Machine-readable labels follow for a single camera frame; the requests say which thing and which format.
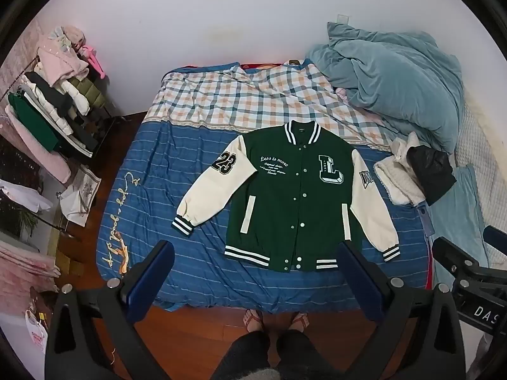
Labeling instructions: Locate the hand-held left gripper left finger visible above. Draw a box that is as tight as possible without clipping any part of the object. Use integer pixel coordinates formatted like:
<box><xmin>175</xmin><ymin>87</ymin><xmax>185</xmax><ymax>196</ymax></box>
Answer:
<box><xmin>44</xmin><ymin>240</ymin><xmax>176</xmax><ymax>380</ymax></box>

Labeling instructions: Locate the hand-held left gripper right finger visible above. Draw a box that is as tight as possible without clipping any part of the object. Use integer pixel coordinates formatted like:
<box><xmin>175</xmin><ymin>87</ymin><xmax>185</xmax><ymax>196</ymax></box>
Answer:
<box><xmin>337</xmin><ymin>241</ymin><xmax>465</xmax><ymax>380</ymax></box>

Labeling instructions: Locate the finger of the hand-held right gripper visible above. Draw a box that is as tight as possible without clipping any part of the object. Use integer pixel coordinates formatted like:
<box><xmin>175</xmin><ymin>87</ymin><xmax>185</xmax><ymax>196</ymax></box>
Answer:
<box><xmin>484</xmin><ymin>225</ymin><xmax>507</xmax><ymax>248</ymax></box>
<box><xmin>432</xmin><ymin>237</ymin><xmax>481</xmax><ymax>282</ymax></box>

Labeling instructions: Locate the green and white varsity jacket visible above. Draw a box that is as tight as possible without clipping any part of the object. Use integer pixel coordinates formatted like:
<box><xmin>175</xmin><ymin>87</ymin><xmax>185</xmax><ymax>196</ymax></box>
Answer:
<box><xmin>171</xmin><ymin>121</ymin><xmax>401</xmax><ymax>273</ymax></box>

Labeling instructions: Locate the black metal clothes rack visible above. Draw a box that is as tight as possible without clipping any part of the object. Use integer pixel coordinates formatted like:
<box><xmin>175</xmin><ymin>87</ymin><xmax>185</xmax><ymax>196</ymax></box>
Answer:
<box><xmin>0</xmin><ymin>47</ymin><xmax>123</xmax><ymax>159</ymax></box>

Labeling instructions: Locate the pile of hanging clothes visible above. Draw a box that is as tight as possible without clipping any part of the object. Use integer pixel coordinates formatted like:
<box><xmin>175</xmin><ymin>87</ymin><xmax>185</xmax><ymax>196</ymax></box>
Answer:
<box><xmin>8</xmin><ymin>26</ymin><xmax>107</xmax><ymax>153</ymax></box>

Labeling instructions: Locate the light blue pillow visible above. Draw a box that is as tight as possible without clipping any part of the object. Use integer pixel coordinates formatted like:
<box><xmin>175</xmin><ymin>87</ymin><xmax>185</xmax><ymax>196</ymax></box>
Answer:
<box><xmin>420</xmin><ymin>164</ymin><xmax>490</xmax><ymax>286</ymax></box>

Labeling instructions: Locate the person's right foot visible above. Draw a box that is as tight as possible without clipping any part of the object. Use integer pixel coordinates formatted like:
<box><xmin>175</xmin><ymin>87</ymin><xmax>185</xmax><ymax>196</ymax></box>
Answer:
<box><xmin>289</xmin><ymin>311</ymin><xmax>310</xmax><ymax>332</ymax></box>

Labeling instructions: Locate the person's foot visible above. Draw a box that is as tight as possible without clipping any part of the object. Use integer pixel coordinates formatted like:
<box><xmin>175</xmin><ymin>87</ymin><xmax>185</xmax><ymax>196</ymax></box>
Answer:
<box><xmin>242</xmin><ymin>309</ymin><xmax>265</xmax><ymax>332</ymax></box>
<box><xmin>289</xmin><ymin>311</ymin><xmax>310</xmax><ymax>332</ymax></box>

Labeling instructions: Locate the blue striped bed sheet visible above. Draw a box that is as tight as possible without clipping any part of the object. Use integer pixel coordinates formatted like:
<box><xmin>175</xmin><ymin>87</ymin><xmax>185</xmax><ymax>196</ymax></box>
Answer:
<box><xmin>96</xmin><ymin>121</ymin><xmax>434</xmax><ymax>311</ymax></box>

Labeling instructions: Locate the black garment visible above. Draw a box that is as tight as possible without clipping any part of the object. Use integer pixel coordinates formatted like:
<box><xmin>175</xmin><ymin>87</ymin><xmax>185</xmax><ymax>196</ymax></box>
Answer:
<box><xmin>407</xmin><ymin>146</ymin><xmax>457</xmax><ymax>206</ymax></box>

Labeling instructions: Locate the white quilted mattress cover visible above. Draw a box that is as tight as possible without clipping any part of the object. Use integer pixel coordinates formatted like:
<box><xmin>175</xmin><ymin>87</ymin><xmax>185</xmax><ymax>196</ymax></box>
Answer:
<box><xmin>455</xmin><ymin>99</ymin><xmax>507</xmax><ymax>270</ymax></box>

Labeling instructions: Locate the white fleece garment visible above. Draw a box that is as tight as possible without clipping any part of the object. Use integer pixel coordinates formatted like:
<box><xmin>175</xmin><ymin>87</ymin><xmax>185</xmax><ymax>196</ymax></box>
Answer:
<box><xmin>374</xmin><ymin>131</ymin><xmax>428</xmax><ymax>206</ymax></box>

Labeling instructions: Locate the person's right leg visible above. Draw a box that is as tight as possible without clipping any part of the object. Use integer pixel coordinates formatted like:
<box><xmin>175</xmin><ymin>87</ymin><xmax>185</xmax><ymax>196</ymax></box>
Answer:
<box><xmin>275</xmin><ymin>330</ymin><xmax>330</xmax><ymax>380</ymax></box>

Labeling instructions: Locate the person's leg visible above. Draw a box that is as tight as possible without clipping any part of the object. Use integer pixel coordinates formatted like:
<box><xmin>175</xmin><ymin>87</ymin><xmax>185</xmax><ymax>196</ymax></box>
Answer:
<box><xmin>210</xmin><ymin>330</ymin><xmax>279</xmax><ymax>380</ymax></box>
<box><xmin>275</xmin><ymin>330</ymin><xmax>330</xmax><ymax>380</ymax></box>

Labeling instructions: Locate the white printed tote bag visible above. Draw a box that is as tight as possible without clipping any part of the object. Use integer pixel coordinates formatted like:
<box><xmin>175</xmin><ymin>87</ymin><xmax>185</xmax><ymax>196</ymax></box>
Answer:
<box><xmin>59</xmin><ymin>164</ymin><xmax>101</xmax><ymax>227</ymax></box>

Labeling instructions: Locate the person's left foot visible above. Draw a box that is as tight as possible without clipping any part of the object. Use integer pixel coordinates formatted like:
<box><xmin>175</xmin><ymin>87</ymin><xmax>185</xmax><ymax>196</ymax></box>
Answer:
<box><xmin>242</xmin><ymin>309</ymin><xmax>265</xmax><ymax>332</ymax></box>

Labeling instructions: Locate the pink patterned fabric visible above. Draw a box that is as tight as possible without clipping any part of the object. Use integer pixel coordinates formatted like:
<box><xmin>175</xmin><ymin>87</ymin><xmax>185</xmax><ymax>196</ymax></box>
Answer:
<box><xmin>0</xmin><ymin>241</ymin><xmax>61</xmax><ymax>293</ymax></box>

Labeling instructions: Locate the person's left leg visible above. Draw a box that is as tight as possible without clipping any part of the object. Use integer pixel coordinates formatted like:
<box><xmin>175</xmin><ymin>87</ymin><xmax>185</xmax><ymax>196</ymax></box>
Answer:
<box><xmin>210</xmin><ymin>330</ymin><xmax>279</xmax><ymax>380</ymax></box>

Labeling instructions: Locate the white red-printed plastic bag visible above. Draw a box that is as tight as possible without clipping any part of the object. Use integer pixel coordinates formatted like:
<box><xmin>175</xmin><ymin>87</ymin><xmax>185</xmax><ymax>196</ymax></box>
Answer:
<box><xmin>24</xmin><ymin>309</ymin><xmax>50</xmax><ymax>365</ymax></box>

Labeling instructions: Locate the white cloth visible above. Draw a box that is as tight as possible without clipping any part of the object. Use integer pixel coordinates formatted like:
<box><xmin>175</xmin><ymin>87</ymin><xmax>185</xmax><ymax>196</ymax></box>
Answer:
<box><xmin>0</xmin><ymin>178</ymin><xmax>53</xmax><ymax>213</ymax></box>

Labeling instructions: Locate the pink fleece blanket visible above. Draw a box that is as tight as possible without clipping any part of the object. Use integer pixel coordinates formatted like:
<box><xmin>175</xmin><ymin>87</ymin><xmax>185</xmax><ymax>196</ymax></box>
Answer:
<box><xmin>0</xmin><ymin>115</ymin><xmax>72</xmax><ymax>183</ymax></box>

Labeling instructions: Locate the plaid bed sheet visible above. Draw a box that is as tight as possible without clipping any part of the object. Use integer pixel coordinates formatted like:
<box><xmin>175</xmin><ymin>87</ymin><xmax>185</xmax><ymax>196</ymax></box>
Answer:
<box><xmin>143</xmin><ymin>60</ymin><xmax>401</xmax><ymax>153</ymax></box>

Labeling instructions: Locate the teal duvet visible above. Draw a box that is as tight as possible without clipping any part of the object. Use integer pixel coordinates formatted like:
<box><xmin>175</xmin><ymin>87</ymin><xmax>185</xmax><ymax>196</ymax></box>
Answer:
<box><xmin>305</xmin><ymin>22</ymin><xmax>465</xmax><ymax>155</ymax></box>

